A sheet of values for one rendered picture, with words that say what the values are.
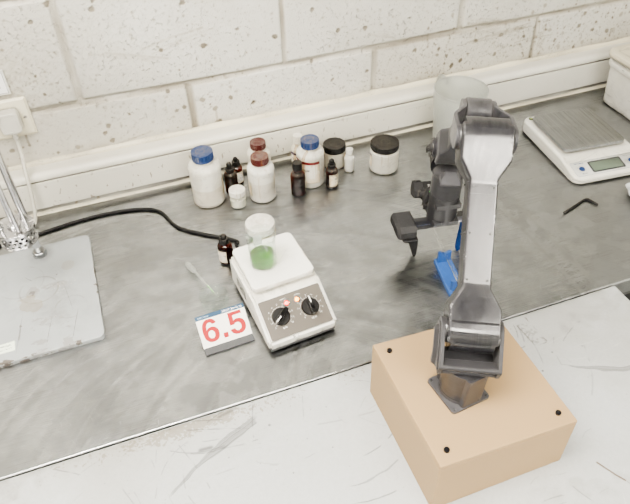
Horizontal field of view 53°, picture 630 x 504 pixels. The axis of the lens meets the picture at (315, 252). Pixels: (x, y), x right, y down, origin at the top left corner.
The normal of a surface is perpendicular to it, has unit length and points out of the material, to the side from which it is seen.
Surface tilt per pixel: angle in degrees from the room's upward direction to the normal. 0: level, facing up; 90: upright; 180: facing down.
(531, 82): 90
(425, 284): 0
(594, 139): 0
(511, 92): 90
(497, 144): 55
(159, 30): 90
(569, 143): 0
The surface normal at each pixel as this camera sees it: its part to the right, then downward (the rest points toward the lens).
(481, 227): -0.04, -0.04
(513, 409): 0.04, -0.74
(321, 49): 0.34, 0.62
